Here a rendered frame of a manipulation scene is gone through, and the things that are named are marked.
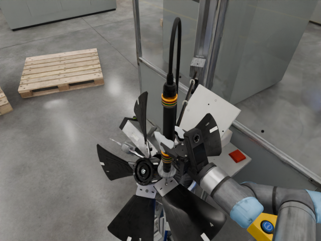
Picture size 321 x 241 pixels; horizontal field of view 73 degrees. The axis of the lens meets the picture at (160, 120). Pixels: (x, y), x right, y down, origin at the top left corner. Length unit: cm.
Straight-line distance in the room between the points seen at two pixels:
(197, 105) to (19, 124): 265
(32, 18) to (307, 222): 609
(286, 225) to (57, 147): 258
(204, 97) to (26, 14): 542
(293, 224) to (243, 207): 10
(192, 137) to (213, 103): 54
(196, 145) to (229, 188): 13
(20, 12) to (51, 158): 407
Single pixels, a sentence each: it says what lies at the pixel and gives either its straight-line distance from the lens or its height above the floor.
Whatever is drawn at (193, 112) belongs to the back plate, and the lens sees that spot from 114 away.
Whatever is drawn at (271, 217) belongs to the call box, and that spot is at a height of 107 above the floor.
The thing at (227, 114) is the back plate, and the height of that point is 133.
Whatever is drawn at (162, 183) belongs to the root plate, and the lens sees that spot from 96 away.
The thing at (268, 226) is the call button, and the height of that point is 108.
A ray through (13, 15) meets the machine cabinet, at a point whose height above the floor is 32.
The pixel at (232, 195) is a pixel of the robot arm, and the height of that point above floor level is 152.
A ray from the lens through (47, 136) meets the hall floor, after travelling 302.
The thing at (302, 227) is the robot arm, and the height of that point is 156.
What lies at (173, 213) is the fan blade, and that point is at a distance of 92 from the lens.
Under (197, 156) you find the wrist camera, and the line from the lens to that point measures 61.
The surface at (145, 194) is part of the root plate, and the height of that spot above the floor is 110.
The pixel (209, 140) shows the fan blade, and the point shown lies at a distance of 82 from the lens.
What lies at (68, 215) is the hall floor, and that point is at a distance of 234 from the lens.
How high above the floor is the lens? 202
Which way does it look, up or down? 45 degrees down
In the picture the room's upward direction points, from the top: straight up
